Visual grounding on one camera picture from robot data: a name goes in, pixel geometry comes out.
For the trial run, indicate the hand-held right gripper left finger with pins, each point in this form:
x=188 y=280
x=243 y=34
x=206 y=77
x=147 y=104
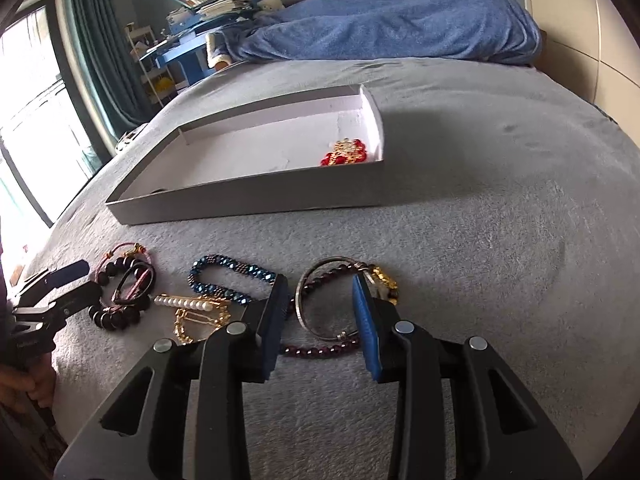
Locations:
x=277 y=320

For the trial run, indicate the white trolley cart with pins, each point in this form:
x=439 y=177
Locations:
x=150 y=80

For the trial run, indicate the stack of papers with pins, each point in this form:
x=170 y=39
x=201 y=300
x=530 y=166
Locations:
x=225 y=6

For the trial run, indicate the silver bangle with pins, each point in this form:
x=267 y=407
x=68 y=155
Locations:
x=300 y=305

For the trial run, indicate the teal curtain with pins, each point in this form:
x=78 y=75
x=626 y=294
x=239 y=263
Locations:
x=100 y=35

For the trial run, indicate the blue desk bookshelf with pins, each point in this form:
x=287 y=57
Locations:
x=185 y=57

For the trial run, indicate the beige padded headboard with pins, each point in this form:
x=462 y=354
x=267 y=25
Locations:
x=575 y=20

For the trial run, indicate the grey cardboard tray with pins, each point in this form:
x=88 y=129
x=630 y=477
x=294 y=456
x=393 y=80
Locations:
x=240 y=195

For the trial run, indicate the person's left hand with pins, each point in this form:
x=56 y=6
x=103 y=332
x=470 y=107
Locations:
x=37 y=387

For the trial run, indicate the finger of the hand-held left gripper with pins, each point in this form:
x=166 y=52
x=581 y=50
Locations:
x=70 y=271
x=75 y=297

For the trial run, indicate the blue fleece blanket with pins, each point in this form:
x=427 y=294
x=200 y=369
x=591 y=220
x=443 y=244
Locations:
x=400 y=25

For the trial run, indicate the white plush toy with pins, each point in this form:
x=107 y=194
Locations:
x=270 y=5

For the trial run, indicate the pearl hair clip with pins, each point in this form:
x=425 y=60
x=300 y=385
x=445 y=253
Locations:
x=185 y=302

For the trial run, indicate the black framed window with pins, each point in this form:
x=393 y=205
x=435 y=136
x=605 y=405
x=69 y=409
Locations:
x=30 y=85

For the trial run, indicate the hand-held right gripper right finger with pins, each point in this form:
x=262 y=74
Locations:
x=367 y=330

